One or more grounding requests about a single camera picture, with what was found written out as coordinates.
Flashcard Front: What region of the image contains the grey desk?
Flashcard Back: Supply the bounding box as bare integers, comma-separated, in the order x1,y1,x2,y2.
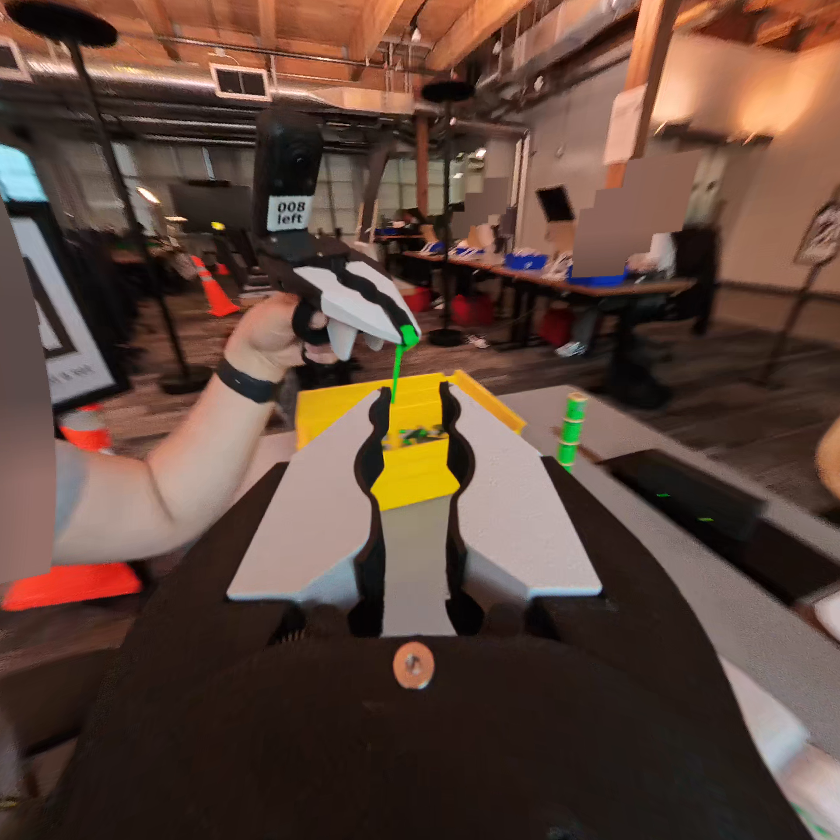
223,384,840,762

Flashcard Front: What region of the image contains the black wristband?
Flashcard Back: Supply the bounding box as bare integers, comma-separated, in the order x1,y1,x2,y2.
216,357,285,405

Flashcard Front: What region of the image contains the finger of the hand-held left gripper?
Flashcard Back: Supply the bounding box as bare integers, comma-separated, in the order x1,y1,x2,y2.
294,266,404,363
346,261,421,352

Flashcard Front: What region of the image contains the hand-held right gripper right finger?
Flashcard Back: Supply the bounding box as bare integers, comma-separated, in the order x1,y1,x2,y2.
437,382,604,636

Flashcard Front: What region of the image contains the black floor sign stand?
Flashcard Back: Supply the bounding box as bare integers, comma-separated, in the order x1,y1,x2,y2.
761,200,840,389

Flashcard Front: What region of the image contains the black framed sign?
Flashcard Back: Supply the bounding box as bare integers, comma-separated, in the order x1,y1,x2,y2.
10,217,130,412

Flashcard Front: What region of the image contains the yellow plastic parts bin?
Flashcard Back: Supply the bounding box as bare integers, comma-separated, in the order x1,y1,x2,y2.
295,369,527,512

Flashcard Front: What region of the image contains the person's left hand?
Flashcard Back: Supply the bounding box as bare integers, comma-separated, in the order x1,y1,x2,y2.
226,292,337,386

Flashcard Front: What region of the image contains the toy bamboo stalk in tan pot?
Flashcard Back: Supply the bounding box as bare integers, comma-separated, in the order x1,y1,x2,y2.
556,392,589,475

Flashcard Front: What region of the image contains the green toy stem piece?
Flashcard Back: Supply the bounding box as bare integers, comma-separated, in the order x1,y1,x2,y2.
390,323,421,405

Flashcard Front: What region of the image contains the pile of toy brick pieces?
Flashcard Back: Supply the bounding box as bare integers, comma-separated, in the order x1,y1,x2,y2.
383,424,448,451

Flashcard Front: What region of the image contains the black power box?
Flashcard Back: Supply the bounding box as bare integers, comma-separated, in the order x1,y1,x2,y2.
599,449,770,543

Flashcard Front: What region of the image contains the orange traffic cone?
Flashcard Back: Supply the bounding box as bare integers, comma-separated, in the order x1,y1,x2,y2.
0,402,143,613
189,254,242,319

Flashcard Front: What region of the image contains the black floor pole stand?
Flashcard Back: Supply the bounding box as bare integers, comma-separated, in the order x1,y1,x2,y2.
8,0,212,396

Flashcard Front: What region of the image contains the person's left forearm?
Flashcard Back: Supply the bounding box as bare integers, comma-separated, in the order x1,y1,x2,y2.
52,375,265,567

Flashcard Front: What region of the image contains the white paper notice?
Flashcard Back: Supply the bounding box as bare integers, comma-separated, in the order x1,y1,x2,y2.
604,85,649,165

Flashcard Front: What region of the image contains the long wooden desk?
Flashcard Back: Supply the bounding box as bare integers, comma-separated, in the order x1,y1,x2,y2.
399,248,698,395

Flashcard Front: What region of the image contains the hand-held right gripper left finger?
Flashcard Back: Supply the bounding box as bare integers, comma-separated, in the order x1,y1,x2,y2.
226,386,393,637

